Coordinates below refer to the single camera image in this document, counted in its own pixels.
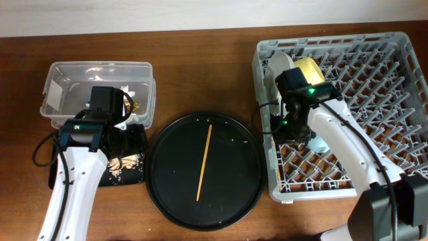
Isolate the white tissue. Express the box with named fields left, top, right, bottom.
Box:
left=127, top=113, right=140, bottom=123
left=120, top=85, right=135, bottom=98

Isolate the brown gold snack wrapper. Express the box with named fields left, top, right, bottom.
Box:
left=124, top=98, right=140, bottom=115

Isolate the blue cup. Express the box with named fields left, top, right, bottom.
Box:
left=307, top=132, right=330, bottom=153

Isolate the yellow bowl with food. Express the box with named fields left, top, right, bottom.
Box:
left=294, top=57, right=325, bottom=85

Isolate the grey plate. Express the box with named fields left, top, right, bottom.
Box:
left=264, top=52, right=295, bottom=102

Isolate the wooden chopstick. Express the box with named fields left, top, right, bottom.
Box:
left=196, top=124, right=212, bottom=202
left=272, top=137, right=281, bottom=181

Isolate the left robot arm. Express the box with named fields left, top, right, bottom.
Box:
left=37, top=86, right=148, bottom=240

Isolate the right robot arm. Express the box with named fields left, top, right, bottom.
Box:
left=274, top=68, right=427, bottom=241

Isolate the grey dishwasher rack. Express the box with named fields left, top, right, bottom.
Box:
left=252, top=32, right=427, bottom=204

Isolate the clear plastic bin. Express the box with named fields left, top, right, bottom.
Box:
left=40, top=61, right=156, bottom=129

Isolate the black rectangular tray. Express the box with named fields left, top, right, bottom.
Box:
left=48, top=124, right=148, bottom=191

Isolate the food scraps pile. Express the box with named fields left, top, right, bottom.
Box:
left=107, top=154, right=142, bottom=177

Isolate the round black tray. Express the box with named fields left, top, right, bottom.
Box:
left=145, top=112, right=266, bottom=231

